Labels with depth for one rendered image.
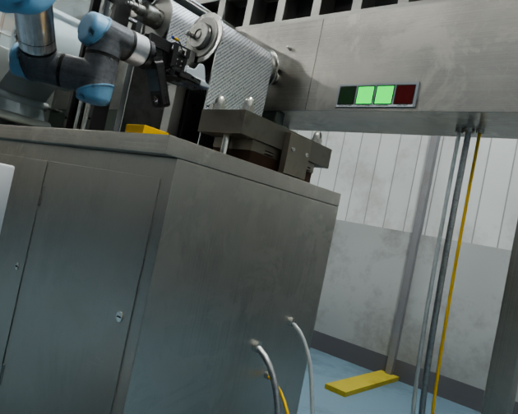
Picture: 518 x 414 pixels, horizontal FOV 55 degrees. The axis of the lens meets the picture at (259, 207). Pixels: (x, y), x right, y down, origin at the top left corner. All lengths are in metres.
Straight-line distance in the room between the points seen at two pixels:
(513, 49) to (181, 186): 0.85
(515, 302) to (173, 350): 0.84
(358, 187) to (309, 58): 1.91
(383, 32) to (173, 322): 0.99
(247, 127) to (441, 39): 0.57
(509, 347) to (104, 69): 1.17
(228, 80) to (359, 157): 2.14
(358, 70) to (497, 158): 1.78
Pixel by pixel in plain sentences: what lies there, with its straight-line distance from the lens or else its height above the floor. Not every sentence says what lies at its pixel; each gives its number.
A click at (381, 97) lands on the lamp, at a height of 1.18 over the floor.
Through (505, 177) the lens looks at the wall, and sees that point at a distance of 3.14.
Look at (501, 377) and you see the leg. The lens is 1.43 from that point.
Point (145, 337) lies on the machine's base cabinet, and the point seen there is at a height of 0.50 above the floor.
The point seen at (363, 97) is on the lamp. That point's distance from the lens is 1.47.
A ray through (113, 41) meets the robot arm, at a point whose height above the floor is 1.09.
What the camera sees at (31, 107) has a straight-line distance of 2.26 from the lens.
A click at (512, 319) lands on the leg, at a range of 1.41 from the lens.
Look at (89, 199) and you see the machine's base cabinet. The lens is 1.22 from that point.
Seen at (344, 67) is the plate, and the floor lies 1.27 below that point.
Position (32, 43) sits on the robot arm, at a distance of 1.16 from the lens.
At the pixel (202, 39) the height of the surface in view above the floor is 1.23.
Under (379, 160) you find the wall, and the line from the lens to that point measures 3.42.
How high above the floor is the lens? 0.77
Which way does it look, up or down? 2 degrees up
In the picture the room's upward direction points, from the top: 12 degrees clockwise
